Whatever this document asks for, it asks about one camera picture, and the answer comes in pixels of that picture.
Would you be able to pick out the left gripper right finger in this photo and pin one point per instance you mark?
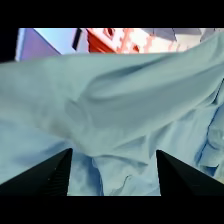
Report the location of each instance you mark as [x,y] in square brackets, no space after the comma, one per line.
[181,178]

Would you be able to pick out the light blue shirt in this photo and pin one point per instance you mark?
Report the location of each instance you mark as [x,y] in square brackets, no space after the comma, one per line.
[126,100]

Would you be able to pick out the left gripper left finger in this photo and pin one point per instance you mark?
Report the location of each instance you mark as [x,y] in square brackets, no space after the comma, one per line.
[46,178]

